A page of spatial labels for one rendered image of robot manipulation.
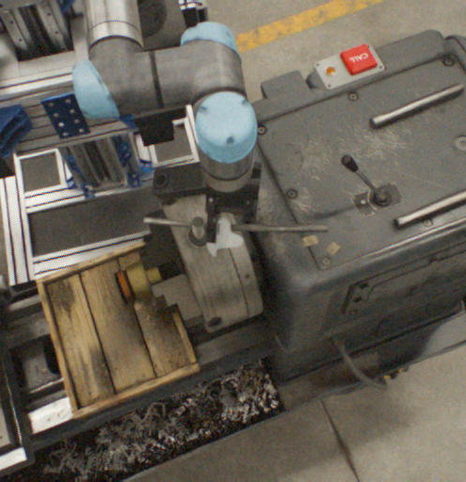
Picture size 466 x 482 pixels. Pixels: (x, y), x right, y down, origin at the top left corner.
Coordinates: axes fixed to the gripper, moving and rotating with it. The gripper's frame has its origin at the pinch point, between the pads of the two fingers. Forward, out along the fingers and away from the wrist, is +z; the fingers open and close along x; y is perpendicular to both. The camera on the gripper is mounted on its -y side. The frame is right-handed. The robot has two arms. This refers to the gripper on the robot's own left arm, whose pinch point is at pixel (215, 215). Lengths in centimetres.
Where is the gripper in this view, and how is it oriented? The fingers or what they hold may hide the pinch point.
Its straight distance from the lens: 110.0
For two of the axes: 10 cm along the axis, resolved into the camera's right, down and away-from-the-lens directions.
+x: 1.1, -9.5, 3.0
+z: 0.0, 3.0, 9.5
